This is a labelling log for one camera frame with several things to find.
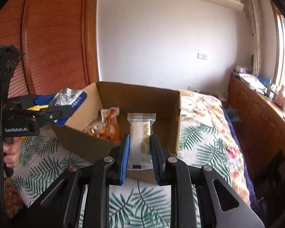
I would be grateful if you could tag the white wall switch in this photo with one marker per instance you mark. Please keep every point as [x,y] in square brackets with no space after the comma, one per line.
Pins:
[202,56]

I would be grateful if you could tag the yellow plush toy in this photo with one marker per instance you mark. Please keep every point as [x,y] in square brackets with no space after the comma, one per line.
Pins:
[38,107]

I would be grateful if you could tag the pink bottle on sideboard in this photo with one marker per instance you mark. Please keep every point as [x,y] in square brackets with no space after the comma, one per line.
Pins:
[279,100]

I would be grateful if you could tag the wooden sideboard cabinet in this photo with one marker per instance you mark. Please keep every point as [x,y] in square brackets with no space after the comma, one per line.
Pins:
[261,132]

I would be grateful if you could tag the orange snack packet in box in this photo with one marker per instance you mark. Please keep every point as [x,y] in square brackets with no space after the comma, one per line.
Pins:
[105,127]

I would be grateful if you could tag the person's left hand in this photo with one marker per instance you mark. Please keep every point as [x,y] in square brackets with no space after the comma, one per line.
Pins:
[12,152]

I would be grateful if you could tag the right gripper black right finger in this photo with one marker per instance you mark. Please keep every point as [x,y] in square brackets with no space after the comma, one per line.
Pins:
[161,167]

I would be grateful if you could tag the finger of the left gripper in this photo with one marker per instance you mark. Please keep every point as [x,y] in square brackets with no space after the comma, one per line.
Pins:
[28,101]
[52,113]

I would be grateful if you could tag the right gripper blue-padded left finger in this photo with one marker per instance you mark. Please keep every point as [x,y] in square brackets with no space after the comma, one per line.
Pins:
[120,154]

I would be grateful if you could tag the white cake snack packet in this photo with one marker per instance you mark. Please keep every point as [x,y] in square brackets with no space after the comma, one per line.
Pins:
[140,132]

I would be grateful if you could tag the white blue foil snack pouch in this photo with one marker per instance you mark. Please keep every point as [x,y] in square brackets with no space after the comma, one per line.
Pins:
[66,102]

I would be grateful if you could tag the brown cardboard box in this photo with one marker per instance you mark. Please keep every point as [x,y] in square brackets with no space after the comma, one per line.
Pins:
[165,103]

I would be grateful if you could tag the palm leaf print bedsheet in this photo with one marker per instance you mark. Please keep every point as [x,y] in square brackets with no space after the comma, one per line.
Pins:
[139,183]

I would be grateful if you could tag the beige curtain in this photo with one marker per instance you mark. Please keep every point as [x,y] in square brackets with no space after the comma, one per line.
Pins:
[255,19]

